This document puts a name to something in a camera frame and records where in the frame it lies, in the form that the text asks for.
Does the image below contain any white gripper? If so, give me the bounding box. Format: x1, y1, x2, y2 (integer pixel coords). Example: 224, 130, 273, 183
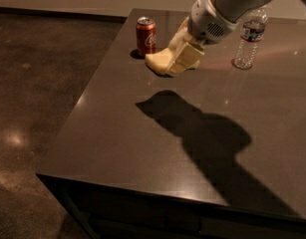
165, 0, 237, 77

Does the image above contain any yellow sponge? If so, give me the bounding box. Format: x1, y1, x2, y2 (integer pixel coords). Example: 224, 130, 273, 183
145, 48, 173, 75

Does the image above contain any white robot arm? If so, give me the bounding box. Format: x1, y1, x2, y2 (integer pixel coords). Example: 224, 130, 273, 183
165, 0, 306, 77

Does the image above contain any red soda can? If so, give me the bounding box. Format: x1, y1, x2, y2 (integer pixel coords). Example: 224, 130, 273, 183
136, 16, 155, 58

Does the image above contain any clear plastic water bottle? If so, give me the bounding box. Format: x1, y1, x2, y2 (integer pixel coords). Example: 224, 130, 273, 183
232, 7, 268, 70

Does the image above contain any dark table cabinet base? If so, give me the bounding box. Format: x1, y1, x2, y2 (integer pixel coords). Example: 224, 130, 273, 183
38, 173, 306, 239

